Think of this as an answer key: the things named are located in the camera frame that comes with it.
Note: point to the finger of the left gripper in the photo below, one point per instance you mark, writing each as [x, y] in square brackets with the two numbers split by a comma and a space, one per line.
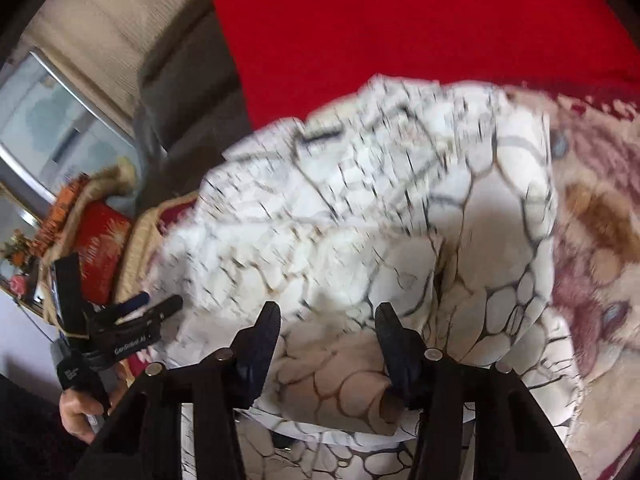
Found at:
[111, 314]
[145, 319]

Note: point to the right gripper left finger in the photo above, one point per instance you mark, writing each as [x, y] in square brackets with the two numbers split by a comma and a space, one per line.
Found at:
[253, 349]

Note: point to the beige dotted curtain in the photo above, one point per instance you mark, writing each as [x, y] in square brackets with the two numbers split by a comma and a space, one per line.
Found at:
[99, 45]

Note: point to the artificial flower bouquet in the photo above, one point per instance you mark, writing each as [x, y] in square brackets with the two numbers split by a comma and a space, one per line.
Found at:
[17, 251]

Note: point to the red blanket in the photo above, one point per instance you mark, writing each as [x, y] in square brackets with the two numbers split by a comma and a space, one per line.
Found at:
[296, 55]

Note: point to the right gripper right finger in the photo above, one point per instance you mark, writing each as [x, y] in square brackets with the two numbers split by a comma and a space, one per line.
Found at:
[403, 352]

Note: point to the orange black patterned cloth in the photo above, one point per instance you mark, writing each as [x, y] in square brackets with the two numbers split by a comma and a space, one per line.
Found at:
[52, 226]

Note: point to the left hand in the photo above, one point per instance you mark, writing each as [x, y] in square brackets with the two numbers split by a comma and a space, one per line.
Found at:
[75, 406]

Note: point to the floral sofa cover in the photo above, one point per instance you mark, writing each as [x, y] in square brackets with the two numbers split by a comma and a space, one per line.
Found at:
[595, 173]

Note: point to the white crackle-print garment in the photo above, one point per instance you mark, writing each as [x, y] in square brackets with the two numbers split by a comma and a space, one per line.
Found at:
[437, 199]

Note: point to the dark leather sofa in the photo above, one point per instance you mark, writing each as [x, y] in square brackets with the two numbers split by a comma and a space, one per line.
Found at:
[191, 107]

